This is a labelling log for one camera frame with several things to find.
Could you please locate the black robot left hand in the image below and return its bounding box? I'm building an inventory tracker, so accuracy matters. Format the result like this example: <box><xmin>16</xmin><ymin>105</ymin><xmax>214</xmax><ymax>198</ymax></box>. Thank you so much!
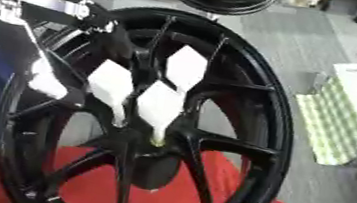
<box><xmin>73</xmin><ymin>0</ymin><xmax>145</xmax><ymax>68</ymax></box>

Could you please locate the black spoked wheel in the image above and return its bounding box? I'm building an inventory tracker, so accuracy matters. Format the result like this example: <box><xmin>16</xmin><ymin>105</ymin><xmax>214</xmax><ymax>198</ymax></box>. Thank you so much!
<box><xmin>0</xmin><ymin>0</ymin><xmax>313</xmax><ymax>203</ymax></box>

